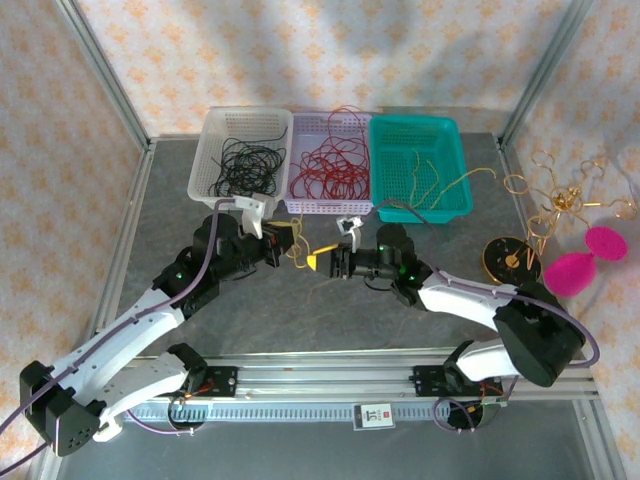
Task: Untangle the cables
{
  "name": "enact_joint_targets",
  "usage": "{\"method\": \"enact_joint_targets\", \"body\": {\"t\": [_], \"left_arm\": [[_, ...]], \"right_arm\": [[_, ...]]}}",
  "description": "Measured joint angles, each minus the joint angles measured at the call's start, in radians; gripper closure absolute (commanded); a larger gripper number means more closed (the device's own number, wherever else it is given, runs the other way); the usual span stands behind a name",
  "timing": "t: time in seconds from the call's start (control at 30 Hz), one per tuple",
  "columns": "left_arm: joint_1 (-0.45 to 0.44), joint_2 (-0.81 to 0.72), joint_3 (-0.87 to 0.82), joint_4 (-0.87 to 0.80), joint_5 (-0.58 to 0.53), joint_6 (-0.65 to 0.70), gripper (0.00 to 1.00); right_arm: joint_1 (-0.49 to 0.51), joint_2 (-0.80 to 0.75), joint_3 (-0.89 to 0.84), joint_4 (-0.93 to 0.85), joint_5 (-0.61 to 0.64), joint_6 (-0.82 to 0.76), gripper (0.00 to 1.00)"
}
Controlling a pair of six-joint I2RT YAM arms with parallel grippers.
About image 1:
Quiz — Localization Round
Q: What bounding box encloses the lilac plastic basket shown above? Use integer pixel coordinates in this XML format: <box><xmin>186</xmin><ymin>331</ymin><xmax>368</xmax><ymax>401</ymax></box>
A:
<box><xmin>283</xmin><ymin>110</ymin><xmax>375</xmax><ymax>217</ymax></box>

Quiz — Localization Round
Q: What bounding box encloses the white plastic basket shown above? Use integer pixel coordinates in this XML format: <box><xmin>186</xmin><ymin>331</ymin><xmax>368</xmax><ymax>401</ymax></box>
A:
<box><xmin>187</xmin><ymin>106</ymin><xmax>295</xmax><ymax>212</ymax></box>

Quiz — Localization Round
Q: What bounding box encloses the teal plastic basket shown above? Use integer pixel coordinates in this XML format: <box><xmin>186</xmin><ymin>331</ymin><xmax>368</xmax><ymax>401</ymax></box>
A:
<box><xmin>368</xmin><ymin>114</ymin><xmax>475</xmax><ymax>225</ymax></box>

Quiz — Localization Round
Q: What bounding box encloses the white label card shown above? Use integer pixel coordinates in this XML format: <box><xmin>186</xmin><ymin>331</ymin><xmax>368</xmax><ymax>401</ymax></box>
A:
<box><xmin>352</xmin><ymin>402</ymin><xmax>396</xmax><ymax>431</ymax></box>

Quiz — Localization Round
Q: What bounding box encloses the pink fuzzy object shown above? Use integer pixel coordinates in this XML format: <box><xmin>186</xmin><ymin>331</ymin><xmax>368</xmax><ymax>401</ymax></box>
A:
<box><xmin>543</xmin><ymin>225</ymin><xmax>629</xmax><ymax>299</ymax></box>

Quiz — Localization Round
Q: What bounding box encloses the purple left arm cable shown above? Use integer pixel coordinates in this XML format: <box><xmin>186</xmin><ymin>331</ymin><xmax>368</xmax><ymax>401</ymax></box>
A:
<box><xmin>0</xmin><ymin>198</ymin><xmax>251</xmax><ymax>474</ymax></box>

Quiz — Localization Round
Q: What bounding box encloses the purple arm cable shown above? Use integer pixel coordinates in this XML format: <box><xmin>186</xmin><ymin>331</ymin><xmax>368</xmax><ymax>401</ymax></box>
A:
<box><xmin>367</xmin><ymin>198</ymin><xmax>600</xmax><ymax>434</ymax></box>
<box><xmin>0</xmin><ymin>198</ymin><xmax>251</xmax><ymax>474</ymax></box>

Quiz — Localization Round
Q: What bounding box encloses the black cable pile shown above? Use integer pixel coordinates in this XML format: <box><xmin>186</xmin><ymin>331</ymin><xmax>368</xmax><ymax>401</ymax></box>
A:
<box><xmin>207</xmin><ymin>124</ymin><xmax>290</xmax><ymax>199</ymax></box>

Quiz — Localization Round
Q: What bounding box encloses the red cable pile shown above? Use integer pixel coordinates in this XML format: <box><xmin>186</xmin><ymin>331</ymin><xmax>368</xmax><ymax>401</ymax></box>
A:
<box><xmin>289</xmin><ymin>104</ymin><xmax>374</xmax><ymax>201</ymax></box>

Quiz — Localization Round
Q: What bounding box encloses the aluminium table side rail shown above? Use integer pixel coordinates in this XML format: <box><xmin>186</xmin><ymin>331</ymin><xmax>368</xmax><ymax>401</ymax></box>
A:
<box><xmin>93</xmin><ymin>140</ymin><xmax>157</xmax><ymax>335</ymax></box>

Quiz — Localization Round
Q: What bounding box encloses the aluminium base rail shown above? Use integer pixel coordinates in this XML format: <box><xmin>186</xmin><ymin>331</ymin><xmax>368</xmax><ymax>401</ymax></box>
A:
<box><xmin>49</xmin><ymin>349</ymin><xmax>599</xmax><ymax>404</ymax></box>

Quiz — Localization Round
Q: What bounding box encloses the gold wire ornament stand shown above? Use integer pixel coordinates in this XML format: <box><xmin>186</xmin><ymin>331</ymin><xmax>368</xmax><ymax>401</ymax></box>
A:
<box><xmin>482</xmin><ymin>149</ymin><xmax>640</xmax><ymax>285</ymax></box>

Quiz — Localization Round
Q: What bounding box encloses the grey slotted cable duct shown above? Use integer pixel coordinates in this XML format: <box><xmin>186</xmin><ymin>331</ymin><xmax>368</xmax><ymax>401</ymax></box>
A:
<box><xmin>124</xmin><ymin>402</ymin><xmax>504</xmax><ymax>425</ymax></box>

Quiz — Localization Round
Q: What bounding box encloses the aluminium frame post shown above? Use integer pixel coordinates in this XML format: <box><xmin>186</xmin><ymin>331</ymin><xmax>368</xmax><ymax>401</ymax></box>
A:
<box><xmin>52</xmin><ymin>0</ymin><xmax>151</xmax><ymax>151</ymax></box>
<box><xmin>499</xmin><ymin>0</ymin><xmax>596</xmax><ymax>146</ymax></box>

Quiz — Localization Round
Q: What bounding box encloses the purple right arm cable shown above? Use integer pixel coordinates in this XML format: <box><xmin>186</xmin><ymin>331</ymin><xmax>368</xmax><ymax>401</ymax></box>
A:
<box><xmin>367</xmin><ymin>198</ymin><xmax>600</xmax><ymax>434</ymax></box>

